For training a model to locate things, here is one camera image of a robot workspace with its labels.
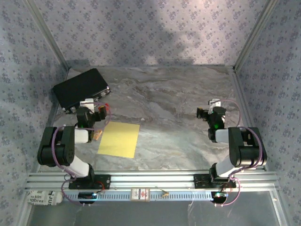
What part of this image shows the yellow paper sheet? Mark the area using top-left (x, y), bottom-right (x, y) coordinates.
top-left (97, 121), bottom-right (141, 158)

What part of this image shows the black left controller board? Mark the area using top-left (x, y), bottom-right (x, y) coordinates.
top-left (78, 192), bottom-right (97, 204)

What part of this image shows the black controller board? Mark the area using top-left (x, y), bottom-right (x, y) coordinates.
top-left (78, 192), bottom-right (97, 204)
top-left (211, 192), bottom-right (229, 203)

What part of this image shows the black right controller board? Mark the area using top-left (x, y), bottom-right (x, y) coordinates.
top-left (211, 192), bottom-right (229, 203)

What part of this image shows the white card with red print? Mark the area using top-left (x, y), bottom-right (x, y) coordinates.
top-left (130, 187), bottom-right (151, 202)

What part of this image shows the white roll with black print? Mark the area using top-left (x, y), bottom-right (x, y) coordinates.
top-left (26, 190), bottom-right (63, 207)

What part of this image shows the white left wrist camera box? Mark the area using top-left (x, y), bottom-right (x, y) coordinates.
top-left (79, 98), bottom-right (96, 109)

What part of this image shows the aluminium side rail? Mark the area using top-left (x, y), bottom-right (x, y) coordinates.
top-left (37, 68), bottom-right (71, 172)
top-left (231, 68), bottom-right (268, 172)

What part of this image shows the black case with metal handle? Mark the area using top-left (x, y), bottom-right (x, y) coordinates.
top-left (52, 68), bottom-right (111, 115)

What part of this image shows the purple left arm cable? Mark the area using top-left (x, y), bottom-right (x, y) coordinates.
top-left (52, 101), bottom-right (111, 207)

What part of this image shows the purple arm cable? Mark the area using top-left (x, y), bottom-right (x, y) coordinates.
top-left (214, 98), bottom-right (264, 208)
top-left (52, 101), bottom-right (111, 207)

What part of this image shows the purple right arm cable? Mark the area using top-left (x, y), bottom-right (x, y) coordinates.
top-left (214, 98), bottom-right (264, 208)

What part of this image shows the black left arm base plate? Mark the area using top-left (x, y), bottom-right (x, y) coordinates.
top-left (68, 174), bottom-right (111, 190)

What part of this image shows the thin aluminium edge rail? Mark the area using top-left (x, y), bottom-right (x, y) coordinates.
top-left (69, 65), bottom-right (236, 69)

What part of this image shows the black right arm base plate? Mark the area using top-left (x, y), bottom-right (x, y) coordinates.
top-left (193, 174), bottom-right (237, 189)

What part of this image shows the slotted grey cable duct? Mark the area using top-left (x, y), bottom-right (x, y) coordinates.
top-left (63, 191), bottom-right (214, 201)

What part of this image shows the aluminium mounting rail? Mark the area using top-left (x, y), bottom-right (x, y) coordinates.
top-left (24, 171), bottom-right (279, 190)

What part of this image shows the small brass wire clip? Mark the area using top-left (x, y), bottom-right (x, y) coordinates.
top-left (155, 186), bottom-right (169, 201)

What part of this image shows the aluminium frame post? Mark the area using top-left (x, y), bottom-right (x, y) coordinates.
top-left (24, 0), bottom-right (71, 69)
top-left (232, 0), bottom-right (280, 69)

